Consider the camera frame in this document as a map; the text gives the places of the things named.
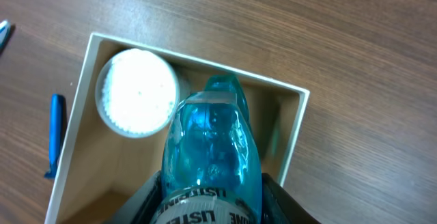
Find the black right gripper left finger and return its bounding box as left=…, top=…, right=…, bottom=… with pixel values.
left=103, top=171, right=163, bottom=224

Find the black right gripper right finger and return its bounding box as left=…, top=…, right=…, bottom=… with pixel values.
left=261, top=173, right=320, bottom=224

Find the blue mouthwash bottle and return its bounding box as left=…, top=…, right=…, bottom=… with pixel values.
left=151, top=75, right=262, bottom=224

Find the white cotton swab jar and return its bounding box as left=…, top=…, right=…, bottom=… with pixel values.
left=95, top=48, right=180, bottom=139

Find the white cardboard box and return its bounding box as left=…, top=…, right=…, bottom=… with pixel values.
left=45, top=33, right=310, bottom=223

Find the blue disposable razor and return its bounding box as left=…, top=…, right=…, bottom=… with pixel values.
left=44, top=94, right=67, bottom=179

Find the blue white toothbrush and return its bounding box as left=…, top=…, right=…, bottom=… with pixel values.
left=0, top=20, right=11, bottom=50

